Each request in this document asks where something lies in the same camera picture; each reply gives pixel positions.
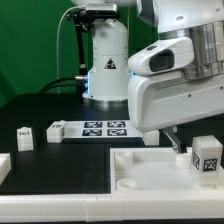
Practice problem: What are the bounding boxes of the black camera on stand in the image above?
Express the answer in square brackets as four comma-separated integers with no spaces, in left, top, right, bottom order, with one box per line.
[66,3,119,80]

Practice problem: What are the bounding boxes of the white U-shaped obstacle wall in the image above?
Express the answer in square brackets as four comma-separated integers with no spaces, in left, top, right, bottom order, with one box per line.
[0,152,224,224]

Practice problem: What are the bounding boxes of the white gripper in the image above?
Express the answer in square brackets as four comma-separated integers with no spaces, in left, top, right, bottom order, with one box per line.
[128,72,224,154]

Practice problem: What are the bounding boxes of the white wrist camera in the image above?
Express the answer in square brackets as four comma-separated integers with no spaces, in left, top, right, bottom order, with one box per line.
[128,37,194,76]

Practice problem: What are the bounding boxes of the white fiducial marker sheet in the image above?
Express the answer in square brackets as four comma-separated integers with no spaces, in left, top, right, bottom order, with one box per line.
[64,120,143,139]

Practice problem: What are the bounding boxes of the black cables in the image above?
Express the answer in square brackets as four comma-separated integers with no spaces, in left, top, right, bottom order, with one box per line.
[38,4,88,95]

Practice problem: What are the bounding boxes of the white square table top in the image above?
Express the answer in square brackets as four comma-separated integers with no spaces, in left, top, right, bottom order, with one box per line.
[110,148,224,197]

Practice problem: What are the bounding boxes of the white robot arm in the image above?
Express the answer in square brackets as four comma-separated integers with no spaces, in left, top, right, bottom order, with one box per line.
[124,0,224,154]

